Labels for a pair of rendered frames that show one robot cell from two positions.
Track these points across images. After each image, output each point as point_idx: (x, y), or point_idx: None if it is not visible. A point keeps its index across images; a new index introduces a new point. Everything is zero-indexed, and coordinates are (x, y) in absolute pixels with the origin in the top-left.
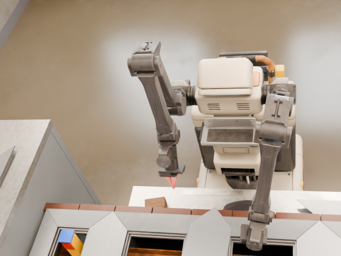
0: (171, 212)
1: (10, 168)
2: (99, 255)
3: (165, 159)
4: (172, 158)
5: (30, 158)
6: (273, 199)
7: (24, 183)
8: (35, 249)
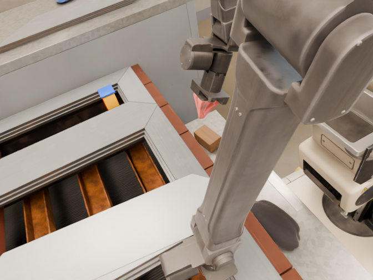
0: (195, 148)
1: (124, 7)
2: (105, 126)
3: (188, 54)
4: (203, 64)
5: (142, 8)
6: (327, 252)
7: (116, 21)
8: (88, 85)
